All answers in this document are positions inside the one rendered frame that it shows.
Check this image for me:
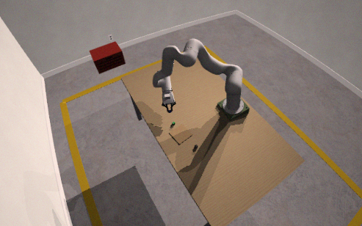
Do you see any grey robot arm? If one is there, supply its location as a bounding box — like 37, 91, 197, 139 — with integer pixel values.
153, 39, 244, 114

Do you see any brown flat mat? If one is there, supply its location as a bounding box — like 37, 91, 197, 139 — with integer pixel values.
170, 124, 192, 144

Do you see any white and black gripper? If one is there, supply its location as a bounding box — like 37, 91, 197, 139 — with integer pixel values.
162, 91, 176, 113

